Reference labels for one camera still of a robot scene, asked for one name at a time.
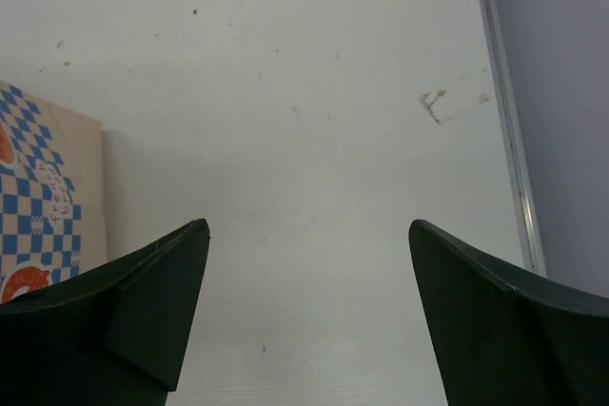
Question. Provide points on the aluminium table frame rail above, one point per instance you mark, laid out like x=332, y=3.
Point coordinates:
x=527, y=222

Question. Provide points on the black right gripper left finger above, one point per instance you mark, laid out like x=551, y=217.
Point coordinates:
x=115, y=335

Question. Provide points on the blue checkered paper bag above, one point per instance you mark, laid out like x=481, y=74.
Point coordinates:
x=52, y=194

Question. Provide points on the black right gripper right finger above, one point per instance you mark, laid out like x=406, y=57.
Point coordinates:
x=505, y=336

